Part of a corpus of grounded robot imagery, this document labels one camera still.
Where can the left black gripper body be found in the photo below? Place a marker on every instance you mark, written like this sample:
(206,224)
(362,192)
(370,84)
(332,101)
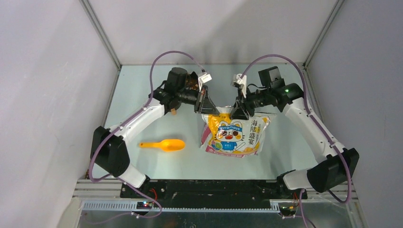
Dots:
(198,105)

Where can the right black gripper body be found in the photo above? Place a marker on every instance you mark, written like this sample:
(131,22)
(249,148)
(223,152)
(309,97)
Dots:
(252,100)

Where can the pet food bag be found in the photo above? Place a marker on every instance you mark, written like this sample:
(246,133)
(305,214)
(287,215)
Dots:
(234,138)

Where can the orange plastic scoop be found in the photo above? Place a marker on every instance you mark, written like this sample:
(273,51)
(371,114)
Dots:
(166,145)

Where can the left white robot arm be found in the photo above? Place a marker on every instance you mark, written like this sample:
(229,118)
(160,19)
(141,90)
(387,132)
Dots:
(109,145)

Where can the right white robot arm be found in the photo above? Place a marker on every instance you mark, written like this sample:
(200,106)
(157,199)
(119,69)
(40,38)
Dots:
(335,163)

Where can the black cat bowl fish print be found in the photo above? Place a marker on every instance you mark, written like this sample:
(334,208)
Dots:
(175,108)

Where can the black cat bowl paw print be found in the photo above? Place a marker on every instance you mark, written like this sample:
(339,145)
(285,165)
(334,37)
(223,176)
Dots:
(192,82)

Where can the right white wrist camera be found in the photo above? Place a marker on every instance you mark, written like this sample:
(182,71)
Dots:
(239,81)

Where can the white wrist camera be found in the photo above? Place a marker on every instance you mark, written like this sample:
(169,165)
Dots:
(239,81)
(203,77)

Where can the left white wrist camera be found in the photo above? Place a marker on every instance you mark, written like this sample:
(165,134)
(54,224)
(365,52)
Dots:
(203,77)

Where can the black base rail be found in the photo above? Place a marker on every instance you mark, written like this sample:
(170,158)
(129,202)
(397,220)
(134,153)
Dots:
(217,194)

